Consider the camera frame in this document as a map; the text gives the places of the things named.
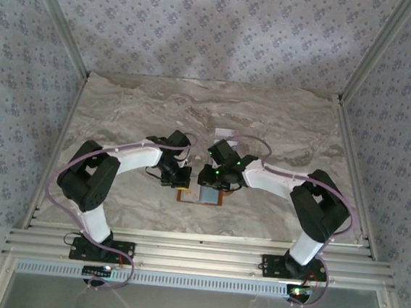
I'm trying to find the brown leather card holder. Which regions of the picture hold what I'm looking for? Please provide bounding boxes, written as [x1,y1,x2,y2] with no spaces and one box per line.
[175,182,235,209]

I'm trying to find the grey credit card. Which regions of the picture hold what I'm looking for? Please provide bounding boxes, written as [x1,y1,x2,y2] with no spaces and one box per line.
[199,186,221,205]

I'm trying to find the aluminium extrusion base rails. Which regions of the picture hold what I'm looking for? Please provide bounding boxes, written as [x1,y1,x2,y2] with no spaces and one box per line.
[1,212,400,294]

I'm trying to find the small black circuit board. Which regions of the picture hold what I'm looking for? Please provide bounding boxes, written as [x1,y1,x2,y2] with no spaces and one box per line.
[83,264,115,279]
[285,283,314,303]

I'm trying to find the thin black camera cable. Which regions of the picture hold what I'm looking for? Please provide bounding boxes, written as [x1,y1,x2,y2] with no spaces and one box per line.
[143,165,167,184]

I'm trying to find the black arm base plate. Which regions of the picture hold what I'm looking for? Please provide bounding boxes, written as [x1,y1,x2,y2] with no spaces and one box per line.
[68,235,136,266]
[260,253,329,283]

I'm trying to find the grey slotted cable duct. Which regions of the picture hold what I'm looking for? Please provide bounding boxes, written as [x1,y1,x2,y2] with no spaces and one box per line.
[14,256,294,300]

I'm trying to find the aluminium table side rail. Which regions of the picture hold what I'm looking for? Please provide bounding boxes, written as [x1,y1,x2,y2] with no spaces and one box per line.
[19,68,90,235]
[321,96,394,259]

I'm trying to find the black base cable loop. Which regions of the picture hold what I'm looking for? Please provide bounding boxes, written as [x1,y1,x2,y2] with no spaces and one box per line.
[63,232,79,249]

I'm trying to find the purple sleeved cable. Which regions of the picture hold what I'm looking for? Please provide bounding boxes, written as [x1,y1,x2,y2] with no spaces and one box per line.
[34,119,194,301]
[209,132,370,308]

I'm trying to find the aluminium upright frame post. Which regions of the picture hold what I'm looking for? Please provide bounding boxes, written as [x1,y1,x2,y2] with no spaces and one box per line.
[337,0,411,111]
[16,0,97,80]

